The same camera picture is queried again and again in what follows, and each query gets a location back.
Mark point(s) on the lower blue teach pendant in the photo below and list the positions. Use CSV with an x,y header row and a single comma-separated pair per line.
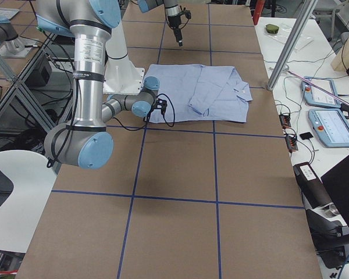
x,y
330,126

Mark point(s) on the blue teach pendant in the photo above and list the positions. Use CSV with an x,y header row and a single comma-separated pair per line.
x,y
330,126
315,97

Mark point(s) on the green pouch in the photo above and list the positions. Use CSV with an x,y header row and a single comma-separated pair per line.
x,y
271,29

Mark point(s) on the red cylinder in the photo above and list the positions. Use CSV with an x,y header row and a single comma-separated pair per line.
x,y
259,5

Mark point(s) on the black monitor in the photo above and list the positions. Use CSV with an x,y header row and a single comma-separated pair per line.
x,y
336,184

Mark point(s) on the brown paper table cover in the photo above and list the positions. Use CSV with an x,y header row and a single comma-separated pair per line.
x,y
199,200

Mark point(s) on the grey aluminium post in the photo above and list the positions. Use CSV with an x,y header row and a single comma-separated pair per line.
x,y
296,31

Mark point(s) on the brown cardboard roll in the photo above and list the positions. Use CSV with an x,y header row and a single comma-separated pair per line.
x,y
313,192

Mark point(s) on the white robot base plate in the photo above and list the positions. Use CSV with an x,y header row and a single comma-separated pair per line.
x,y
118,81

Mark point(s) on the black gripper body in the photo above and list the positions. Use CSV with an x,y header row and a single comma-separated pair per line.
x,y
173,22

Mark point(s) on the upper blue teach pendant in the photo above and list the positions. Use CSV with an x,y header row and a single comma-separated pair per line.
x,y
315,97

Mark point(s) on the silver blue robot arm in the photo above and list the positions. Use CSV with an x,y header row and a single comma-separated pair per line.
x,y
172,13
99,45

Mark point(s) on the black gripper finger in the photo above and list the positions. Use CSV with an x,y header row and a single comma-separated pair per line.
x,y
178,36

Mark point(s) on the white chair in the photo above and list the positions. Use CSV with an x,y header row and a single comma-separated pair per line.
x,y
32,185

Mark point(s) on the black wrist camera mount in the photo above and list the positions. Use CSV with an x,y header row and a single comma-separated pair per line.
x,y
186,12
160,104

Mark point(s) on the light blue striped shirt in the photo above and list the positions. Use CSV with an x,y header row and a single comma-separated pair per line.
x,y
201,93

